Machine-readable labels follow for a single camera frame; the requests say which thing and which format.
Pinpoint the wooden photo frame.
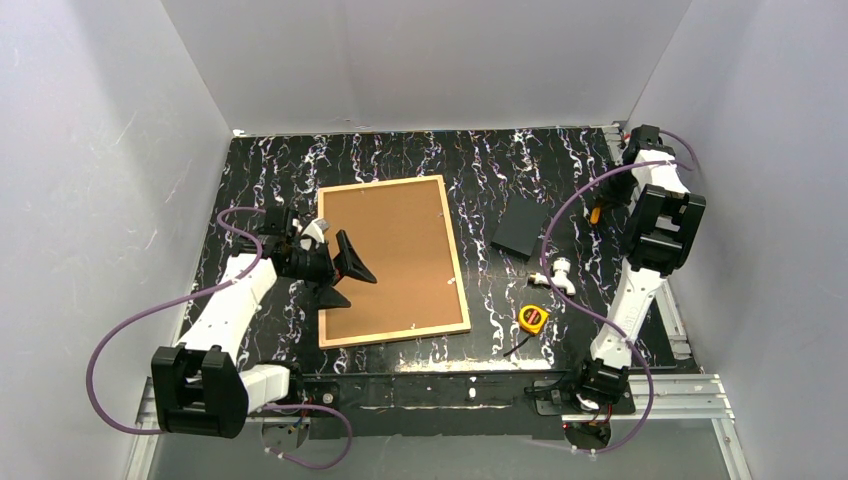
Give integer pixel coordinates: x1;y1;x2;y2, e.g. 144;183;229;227
317;175;471;349

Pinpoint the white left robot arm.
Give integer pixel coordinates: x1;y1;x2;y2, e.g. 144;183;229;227
151;206;377;438

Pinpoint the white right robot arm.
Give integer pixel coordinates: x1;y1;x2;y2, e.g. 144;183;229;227
571;124;707;411

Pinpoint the black flat box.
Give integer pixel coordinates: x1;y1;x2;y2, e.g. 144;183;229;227
490;196;550;260

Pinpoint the yellow tape measure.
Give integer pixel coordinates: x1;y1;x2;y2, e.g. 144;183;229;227
517;304;550;336

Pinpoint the white plastic pipe fitting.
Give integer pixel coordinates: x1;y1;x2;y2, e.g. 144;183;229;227
527;257;576;297

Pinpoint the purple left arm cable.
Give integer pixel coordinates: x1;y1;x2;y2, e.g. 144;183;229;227
86;207;354;471

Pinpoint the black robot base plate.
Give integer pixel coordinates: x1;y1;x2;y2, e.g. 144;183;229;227
289;370;594;440

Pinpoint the aluminium rail right side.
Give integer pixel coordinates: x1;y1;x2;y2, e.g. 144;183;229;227
591;125;705;367

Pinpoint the aluminium rail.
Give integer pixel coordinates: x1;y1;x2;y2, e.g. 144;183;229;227
119;374;753;479
591;125;705;367

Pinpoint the aluminium rail front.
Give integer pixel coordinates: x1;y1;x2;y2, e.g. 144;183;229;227
119;374;753;479

